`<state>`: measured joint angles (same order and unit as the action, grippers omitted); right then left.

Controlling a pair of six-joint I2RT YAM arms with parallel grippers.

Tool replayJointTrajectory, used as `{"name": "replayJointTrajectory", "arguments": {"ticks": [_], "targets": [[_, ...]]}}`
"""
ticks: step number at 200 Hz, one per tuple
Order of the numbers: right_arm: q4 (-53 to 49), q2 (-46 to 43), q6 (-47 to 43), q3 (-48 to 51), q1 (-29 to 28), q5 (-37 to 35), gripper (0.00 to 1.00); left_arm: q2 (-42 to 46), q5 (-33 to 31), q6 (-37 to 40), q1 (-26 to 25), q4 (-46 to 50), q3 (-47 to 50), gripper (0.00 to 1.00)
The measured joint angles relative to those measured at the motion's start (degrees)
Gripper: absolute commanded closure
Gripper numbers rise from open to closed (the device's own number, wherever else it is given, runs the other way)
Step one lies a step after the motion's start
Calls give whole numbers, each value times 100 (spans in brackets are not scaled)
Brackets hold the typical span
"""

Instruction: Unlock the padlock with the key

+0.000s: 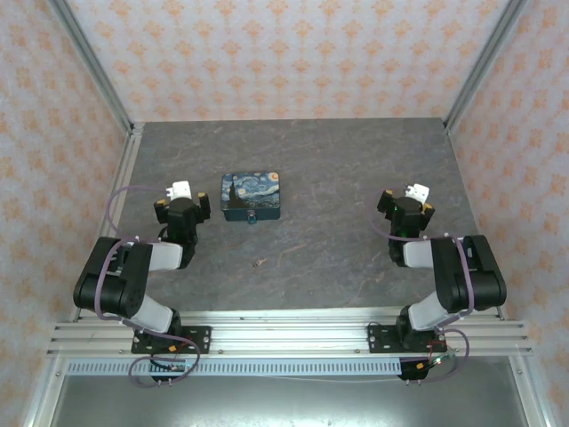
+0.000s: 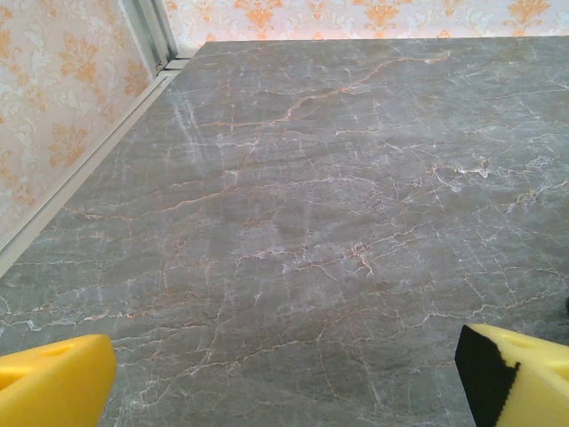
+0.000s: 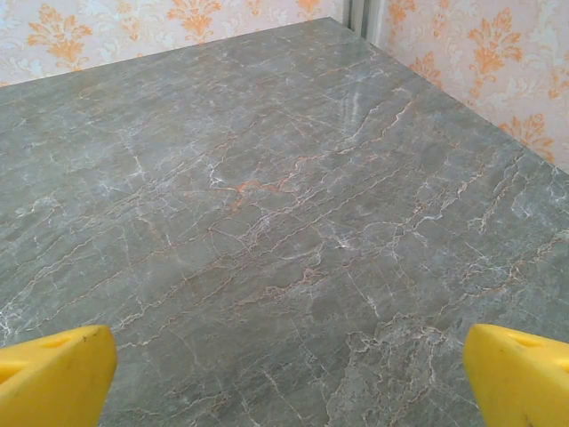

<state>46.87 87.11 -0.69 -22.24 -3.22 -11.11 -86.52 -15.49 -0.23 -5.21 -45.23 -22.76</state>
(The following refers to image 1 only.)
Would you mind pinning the starry night print pouch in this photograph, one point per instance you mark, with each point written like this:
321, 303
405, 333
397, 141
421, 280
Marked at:
251, 191

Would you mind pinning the small metal key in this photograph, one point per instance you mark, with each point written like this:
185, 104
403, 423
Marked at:
258, 263

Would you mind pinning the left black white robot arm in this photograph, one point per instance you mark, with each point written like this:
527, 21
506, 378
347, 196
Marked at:
124, 284

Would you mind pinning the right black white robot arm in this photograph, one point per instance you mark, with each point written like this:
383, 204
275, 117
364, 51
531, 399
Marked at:
462, 276

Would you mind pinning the narrow aluminium table edge beam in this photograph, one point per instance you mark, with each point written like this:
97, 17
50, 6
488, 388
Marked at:
289, 315

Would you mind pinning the right small circuit board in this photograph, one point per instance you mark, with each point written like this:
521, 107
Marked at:
433, 361

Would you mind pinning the small circuit board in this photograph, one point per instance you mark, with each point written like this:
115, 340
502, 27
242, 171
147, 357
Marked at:
173, 366
433, 361

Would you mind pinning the left small circuit board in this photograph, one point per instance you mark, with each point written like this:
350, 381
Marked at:
173, 366

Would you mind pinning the wide aluminium base beam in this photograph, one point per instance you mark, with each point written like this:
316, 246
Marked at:
289, 340

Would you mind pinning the grey metal sheet panel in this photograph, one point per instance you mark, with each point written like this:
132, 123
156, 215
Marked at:
289, 402

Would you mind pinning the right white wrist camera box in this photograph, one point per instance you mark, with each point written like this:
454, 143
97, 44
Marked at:
419, 192

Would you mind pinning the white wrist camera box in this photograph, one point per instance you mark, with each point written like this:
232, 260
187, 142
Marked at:
419, 192
180, 190

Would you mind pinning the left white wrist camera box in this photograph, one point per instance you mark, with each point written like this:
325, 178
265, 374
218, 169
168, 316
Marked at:
180, 190

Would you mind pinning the aluminium side rail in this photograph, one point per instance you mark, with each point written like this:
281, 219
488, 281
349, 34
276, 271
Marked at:
126, 164

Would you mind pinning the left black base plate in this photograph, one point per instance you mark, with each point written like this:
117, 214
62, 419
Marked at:
200, 340

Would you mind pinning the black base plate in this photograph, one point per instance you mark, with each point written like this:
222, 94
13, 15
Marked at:
200, 340
382, 340

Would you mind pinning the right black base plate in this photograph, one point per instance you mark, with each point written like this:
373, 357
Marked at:
382, 340

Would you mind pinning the left aluminium corner post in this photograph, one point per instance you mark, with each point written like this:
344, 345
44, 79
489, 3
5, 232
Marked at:
93, 66

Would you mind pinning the aluminium corner post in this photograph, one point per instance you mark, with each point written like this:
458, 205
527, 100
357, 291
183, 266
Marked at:
93, 66
484, 66

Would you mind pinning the right aluminium corner post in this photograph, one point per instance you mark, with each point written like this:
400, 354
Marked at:
484, 66

